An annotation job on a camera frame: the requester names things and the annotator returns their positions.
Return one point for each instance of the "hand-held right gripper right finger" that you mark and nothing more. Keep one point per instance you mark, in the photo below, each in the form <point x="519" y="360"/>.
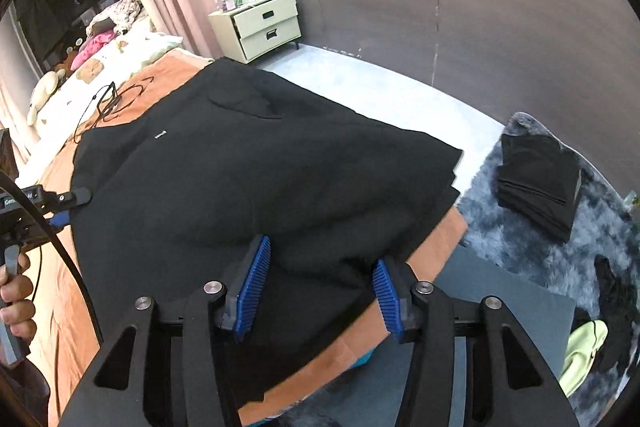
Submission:
<point x="390" y="302"/>

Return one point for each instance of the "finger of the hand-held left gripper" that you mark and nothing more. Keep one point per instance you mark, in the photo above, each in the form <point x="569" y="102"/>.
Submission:
<point x="60" y="220"/>
<point x="75" y="197"/>

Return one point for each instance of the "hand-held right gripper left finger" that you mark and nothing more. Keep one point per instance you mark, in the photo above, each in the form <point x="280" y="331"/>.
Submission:
<point x="252" y="292"/>

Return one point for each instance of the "black shirt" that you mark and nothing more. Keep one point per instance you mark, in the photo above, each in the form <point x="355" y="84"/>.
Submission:
<point x="250" y="167"/>

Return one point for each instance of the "folded black clothes stack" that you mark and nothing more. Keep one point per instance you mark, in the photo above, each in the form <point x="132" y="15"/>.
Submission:
<point x="537" y="177"/>

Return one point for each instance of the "person's left hand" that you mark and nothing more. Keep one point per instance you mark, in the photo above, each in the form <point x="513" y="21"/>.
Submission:
<point x="17" y="292"/>

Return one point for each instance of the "teal sheet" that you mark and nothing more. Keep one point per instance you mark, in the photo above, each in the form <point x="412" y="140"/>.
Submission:
<point x="361" y="359"/>

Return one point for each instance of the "beige plush toy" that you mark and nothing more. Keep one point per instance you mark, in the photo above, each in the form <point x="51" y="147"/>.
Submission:
<point x="45" y="89"/>

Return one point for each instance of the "grey fluffy rug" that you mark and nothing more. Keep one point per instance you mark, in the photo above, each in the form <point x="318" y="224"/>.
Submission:
<point x="500" y="237"/>

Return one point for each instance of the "white bear-print quilt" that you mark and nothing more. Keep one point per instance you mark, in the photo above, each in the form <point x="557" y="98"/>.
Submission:
<point x="130" y="57"/>

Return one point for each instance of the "pink cloth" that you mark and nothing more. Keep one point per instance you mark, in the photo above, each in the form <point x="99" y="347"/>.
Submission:
<point x="92" y="47"/>

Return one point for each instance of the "floral cloth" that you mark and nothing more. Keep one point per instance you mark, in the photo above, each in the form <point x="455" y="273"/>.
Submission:
<point x="122" y="9"/>

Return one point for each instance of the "light green slipper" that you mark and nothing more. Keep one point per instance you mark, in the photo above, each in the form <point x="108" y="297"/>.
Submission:
<point x="582" y="352"/>

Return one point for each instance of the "crumpled black garment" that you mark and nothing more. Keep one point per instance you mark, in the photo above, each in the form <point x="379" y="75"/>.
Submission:
<point x="615" y="297"/>

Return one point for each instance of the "cream nightstand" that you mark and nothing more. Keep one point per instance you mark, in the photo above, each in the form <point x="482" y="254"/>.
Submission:
<point x="260" y="42"/>

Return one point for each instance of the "small green white box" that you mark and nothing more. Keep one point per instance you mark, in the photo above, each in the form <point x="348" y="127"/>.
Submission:
<point x="230" y="1"/>

